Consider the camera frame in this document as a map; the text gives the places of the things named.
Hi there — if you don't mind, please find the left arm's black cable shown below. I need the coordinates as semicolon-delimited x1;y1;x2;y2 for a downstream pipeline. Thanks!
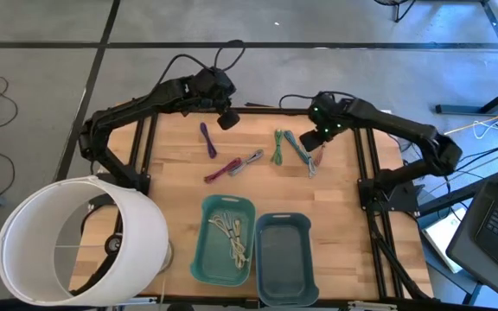
156;39;246;94

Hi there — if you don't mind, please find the green plastic bin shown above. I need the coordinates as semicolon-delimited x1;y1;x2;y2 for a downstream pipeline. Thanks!
189;194;258;288

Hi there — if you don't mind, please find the arm's black cable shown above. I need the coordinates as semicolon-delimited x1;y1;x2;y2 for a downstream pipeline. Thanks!
278;90;358;109
156;39;246;94

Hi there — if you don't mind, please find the blue-grey plastic bin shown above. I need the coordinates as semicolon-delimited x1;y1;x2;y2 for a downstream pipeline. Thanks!
253;212;320;308

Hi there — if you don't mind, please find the dark grey laptop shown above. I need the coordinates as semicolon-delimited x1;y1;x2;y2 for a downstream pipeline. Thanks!
445;137;498;310

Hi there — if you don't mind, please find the yellow cord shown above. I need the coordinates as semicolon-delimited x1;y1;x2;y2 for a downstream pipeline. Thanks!
443;105;498;136

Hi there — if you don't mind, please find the yellow USB cable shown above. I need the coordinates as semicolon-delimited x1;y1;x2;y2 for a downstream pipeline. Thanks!
220;215;250;270

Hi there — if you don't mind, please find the black desk frame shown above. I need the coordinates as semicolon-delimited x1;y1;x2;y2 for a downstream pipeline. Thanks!
434;0;498;116

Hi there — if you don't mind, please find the white USB cable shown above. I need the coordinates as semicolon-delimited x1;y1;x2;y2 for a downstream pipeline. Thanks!
207;211;245;260

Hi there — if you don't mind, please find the black aluminium table frame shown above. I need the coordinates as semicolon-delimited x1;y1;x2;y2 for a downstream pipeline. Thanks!
127;103;431;303

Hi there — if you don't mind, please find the silver metal bracket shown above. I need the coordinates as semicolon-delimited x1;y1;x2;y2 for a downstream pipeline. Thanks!
348;301;399;311

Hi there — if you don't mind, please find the purple USB cable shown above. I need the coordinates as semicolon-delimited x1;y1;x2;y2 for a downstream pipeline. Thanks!
199;122;218;160

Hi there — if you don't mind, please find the green USB cable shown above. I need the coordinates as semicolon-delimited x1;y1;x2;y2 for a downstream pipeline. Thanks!
270;128;284;167

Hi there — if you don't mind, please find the teal USB cable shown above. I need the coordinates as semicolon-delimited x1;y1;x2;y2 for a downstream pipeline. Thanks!
283;129;318;179

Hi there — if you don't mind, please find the white round lampshade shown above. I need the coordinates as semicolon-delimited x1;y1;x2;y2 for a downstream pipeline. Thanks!
0;175;170;308

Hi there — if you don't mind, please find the white cord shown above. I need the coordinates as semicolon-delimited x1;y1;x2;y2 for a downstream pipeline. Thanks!
471;118;498;140

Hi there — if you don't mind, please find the white book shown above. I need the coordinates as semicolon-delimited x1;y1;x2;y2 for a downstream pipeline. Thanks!
421;206;469;274

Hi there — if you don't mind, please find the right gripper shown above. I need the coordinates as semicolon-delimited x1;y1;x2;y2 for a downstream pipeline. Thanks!
299;101;349;152

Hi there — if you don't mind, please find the right arm's black cable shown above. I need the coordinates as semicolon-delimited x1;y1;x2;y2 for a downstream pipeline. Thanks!
278;90;358;109

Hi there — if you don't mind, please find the grey USB cable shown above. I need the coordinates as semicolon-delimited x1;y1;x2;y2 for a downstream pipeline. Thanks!
227;149;265;177

